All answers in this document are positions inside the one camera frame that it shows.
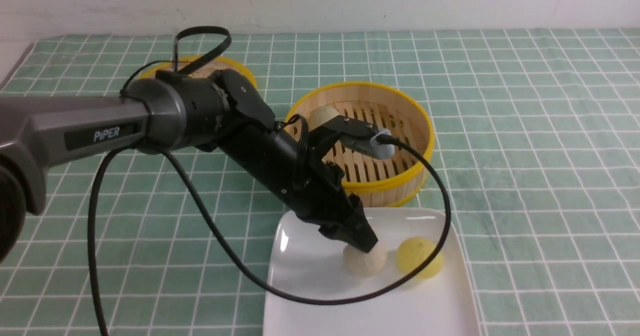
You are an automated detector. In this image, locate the yellow rimmed bamboo steamer lid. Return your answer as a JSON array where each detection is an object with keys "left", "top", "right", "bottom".
[{"left": 137, "top": 56, "right": 258, "bottom": 89}]

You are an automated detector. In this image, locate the white square plate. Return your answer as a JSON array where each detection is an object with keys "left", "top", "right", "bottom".
[{"left": 263, "top": 207, "right": 482, "bottom": 336}]

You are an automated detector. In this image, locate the yellow steamed bun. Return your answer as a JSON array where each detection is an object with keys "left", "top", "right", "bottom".
[{"left": 395, "top": 237, "right": 445, "bottom": 280}]

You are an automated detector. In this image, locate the green checkered tablecloth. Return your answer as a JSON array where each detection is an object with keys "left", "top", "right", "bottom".
[{"left": 0, "top": 29, "right": 640, "bottom": 336}]

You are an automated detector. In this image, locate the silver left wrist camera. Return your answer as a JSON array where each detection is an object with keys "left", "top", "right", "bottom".
[{"left": 308, "top": 115, "right": 395, "bottom": 159}]

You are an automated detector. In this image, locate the white steamed bun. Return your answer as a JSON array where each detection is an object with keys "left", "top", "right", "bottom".
[
  {"left": 307, "top": 105, "right": 340, "bottom": 130},
  {"left": 342, "top": 240, "right": 387, "bottom": 278}
]

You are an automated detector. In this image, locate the yellow rimmed bamboo steamer basket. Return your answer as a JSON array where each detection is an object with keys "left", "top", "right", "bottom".
[{"left": 288, "top": 81, "right": 435, "bottom": 207}]

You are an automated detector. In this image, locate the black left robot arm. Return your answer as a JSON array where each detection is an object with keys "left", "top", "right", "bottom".
[{"left": 0, "top": 69, "right": 378, "bottom": 259}]

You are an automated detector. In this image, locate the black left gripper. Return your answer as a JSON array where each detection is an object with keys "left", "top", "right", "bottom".
[{"left": 217, "top": 121, "right": 378, "bottom": 253}]

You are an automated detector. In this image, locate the black left camera cable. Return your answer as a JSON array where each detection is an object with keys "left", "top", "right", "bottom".
[{"left": 87, "top": 25, "right": 452, "bottom": 336}]

